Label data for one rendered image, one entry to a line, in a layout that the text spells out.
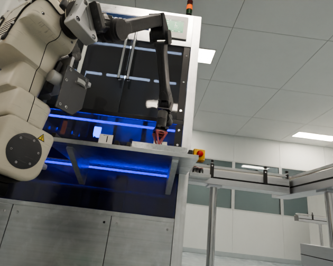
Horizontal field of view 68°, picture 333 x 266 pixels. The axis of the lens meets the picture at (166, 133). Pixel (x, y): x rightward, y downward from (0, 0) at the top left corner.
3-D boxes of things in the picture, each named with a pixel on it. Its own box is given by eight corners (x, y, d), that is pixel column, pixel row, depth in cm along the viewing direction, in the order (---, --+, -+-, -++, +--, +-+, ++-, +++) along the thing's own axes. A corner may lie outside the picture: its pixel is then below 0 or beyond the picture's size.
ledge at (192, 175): (186, 178, 162) (186, 176, 162) (205, 181, 162) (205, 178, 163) (189, 174, 148) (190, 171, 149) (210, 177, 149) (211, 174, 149)
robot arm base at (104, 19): (70, 11, 83) (95, 0, 77) (87, 15, 90) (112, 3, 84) (76, 38, 85) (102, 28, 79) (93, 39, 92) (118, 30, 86)
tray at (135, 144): (136, 163, 145) (136, 158, 147) (179, 169, 146) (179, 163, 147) (131, 148, 113) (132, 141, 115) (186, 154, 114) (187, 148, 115)
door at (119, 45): (46, 104, 160) (68, 32, 180) (117, 113, 161) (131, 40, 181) (45, 103, 159) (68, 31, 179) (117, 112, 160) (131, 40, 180)
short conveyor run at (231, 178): (186, 180, 157) (188, 156, 162) (183, 183, 171) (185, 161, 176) (291, 193, 158) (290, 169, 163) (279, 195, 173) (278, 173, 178)
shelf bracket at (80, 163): (79, 183, 143) (84, 162, 147) (84, 184, 143) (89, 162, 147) (59, 173, 111) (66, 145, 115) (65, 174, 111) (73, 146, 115)
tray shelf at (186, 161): (74, 163, 154) (75, 160, 155) (184, 177, 156) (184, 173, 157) (43, 140, 109) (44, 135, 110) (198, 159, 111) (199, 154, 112)
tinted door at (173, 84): (118, 113, 161) (132, 40, 181) (183, 121, 162) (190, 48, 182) (118, 112, 160) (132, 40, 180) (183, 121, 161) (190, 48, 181)
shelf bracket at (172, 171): (165, 194, 144) (167, 172, 148) (169, 195, 144) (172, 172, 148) (169, 187, 112) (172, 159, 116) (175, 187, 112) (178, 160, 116)
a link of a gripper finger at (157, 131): (162, 148, 138) (164, 132, 141) (166, 144, 131) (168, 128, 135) (150, 145, 136) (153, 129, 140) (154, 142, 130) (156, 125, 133)
